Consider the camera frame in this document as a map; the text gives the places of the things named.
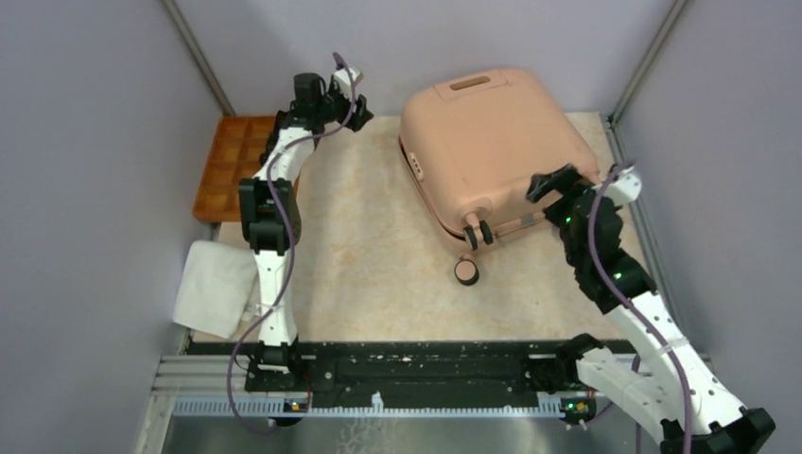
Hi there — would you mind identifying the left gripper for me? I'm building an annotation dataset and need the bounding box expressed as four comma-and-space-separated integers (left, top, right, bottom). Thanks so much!
316, 75, 374, 132

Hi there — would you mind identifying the pink suitcase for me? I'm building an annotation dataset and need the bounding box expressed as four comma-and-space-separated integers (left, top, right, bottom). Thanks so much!
398, 67, 601, 286

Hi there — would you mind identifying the white cloth under left arm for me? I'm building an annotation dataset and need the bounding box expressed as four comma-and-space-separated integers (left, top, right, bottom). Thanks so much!
172, 240, 257, 338

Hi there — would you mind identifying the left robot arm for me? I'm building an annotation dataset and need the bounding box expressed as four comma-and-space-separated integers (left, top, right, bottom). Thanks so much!
238, 67, 373, 391

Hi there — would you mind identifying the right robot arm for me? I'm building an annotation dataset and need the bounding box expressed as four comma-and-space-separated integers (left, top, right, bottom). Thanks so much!
526, 163, 776, 453

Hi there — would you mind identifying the wooden compartment tray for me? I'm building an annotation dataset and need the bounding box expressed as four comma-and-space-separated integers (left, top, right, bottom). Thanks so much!
192, 115, 275, 223

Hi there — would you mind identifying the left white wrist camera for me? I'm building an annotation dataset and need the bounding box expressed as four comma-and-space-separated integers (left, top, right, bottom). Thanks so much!
332, 66, 364, 101

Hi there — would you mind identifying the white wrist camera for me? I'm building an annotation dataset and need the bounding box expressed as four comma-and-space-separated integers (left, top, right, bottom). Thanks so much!
332, 66, 364, 101
604, 166, 643, 207

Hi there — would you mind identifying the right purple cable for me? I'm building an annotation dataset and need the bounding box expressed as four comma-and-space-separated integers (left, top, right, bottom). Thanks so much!
587, 161, 695, 454

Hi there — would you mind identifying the purple cable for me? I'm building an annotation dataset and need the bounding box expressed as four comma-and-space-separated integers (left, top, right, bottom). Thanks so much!
587, 161, 695, 454
226, 51, 359, 437

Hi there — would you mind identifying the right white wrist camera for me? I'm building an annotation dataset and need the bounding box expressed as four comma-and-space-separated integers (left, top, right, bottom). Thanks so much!
604, 166, 643, 207

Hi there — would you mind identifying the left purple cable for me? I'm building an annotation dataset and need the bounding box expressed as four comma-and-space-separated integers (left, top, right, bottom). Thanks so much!
226, 51, 359, 437

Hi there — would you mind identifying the aluminium rail frame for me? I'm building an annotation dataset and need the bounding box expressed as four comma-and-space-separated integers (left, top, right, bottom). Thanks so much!
134, 352, 741, 454

